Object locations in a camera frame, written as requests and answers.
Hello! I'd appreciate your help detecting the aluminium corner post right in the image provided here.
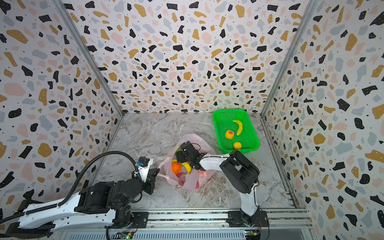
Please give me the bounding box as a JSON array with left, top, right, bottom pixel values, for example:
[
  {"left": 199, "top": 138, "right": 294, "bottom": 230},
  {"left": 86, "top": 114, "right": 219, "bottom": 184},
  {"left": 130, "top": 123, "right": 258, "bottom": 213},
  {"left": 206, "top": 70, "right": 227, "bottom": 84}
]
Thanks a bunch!
[{"left": 261, "top": 0, "right": 319, "bottom": 118}]

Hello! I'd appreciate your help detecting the yellow banana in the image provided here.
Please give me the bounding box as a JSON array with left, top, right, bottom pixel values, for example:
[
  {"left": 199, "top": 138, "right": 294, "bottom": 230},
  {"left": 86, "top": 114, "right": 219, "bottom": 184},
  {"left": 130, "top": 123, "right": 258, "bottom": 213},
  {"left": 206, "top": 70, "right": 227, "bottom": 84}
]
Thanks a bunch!
[{"left": 233, "top": 120, "right": 243, "bottom": 136}]

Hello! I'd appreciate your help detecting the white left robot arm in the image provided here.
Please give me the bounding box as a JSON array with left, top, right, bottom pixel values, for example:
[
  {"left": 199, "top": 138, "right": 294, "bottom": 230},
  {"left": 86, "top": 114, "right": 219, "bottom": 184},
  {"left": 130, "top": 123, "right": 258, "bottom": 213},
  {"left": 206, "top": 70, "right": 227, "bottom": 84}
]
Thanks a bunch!
[{"left": 5, "top": 169, "right": 160, "bottom": 239}]

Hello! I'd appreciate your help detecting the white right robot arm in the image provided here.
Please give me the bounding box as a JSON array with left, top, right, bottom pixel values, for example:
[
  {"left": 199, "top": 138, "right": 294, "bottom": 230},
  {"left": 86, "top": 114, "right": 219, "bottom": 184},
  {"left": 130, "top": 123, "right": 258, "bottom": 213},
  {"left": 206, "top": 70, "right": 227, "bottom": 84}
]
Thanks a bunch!
[{"left": 176, "top": 141, "right": 261, "bottom": 227}]

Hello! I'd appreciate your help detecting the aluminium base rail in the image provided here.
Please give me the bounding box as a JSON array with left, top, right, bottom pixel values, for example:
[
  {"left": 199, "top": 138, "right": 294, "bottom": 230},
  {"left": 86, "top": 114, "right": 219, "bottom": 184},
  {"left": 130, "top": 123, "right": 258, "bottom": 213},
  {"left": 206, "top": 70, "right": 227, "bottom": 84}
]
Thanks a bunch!
[{"left": 58, "top": 209, "right": 317, "bottom": 240}]

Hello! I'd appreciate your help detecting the green plastic basket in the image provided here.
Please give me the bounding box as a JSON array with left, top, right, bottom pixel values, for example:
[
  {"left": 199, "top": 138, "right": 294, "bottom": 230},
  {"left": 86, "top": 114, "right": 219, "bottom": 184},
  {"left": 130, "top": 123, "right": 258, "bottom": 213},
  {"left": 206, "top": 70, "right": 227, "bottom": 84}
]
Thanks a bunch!
[{"left": 213, "top": 109, "right": 260, "bottom": 154}]

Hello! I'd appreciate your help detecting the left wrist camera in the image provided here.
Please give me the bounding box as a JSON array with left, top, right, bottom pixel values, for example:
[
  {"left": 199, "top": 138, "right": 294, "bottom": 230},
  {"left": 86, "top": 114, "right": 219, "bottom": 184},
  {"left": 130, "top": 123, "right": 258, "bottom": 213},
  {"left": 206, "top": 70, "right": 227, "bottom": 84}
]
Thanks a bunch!
[{"left": 134, "top": 157, "right": 154, "bottom": 183}]

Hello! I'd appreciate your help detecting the pink plastic bag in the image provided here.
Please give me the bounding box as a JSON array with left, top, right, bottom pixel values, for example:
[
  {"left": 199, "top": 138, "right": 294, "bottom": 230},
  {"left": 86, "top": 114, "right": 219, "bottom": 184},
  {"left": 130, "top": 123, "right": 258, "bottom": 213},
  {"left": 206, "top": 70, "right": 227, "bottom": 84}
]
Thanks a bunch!
[{"left": 158, "top": 134, "right": 216, "bottom": 190}]

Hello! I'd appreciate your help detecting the aluminium corner post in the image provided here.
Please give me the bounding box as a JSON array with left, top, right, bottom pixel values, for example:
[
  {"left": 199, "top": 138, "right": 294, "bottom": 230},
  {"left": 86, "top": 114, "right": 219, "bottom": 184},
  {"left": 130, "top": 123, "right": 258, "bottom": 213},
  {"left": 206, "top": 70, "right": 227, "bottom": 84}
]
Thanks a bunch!
[
  {"left": 52, "top": 1, "right": 124, "bottom": 118},
  {"left": 261, "top": 0, "right": 319, "bottom": 118}
]

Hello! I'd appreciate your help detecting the orange fruit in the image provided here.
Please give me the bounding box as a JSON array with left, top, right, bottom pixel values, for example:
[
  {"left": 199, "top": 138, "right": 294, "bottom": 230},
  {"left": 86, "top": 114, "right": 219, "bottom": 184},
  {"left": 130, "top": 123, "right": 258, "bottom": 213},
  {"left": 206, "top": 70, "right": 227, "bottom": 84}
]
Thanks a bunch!
[{"left": 172, "top": 162, "right": 183, "bottom": 175}]

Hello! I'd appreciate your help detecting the yellow lemon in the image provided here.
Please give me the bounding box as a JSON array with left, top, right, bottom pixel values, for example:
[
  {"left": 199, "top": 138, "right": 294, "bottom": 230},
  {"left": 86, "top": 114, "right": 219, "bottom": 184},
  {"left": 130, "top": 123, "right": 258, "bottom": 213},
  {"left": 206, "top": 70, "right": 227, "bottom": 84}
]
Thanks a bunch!
[{"left": 233, "top": 142, "right": 242, "bottom": 150}]

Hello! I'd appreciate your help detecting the aluminium corner post left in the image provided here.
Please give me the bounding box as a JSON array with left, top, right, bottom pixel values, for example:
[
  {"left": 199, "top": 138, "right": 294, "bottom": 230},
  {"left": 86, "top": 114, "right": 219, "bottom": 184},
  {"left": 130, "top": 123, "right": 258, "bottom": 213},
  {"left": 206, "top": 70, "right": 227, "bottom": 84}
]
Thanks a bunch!
[{"left": 52, "top": 1, "right": 124, "bottom": 118}]

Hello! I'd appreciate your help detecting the black corrugated cable conduit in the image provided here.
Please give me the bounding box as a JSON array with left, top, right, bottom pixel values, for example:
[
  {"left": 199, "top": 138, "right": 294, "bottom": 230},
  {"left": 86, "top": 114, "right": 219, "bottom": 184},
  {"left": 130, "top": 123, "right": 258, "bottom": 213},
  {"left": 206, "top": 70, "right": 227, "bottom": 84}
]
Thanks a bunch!
[{"left": 0, "top": 150, "right": 139, "bottom": 224}]

